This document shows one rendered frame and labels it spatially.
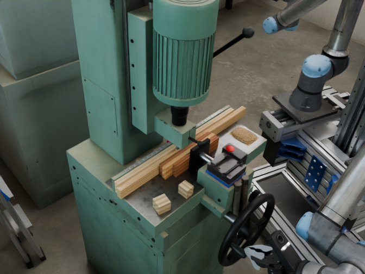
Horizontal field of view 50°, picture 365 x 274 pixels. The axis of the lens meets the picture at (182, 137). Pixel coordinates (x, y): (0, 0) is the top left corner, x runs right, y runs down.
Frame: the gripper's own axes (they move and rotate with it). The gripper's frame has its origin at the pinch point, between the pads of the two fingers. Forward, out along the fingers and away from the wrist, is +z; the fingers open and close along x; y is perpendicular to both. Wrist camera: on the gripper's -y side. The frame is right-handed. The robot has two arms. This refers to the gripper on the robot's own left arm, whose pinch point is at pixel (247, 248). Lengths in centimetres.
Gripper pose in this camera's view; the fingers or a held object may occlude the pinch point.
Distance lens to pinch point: 124.8
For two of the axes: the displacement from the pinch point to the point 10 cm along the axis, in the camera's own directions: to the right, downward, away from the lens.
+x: 7.1, -3.9, 5.8
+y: 2.7, 9.2, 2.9
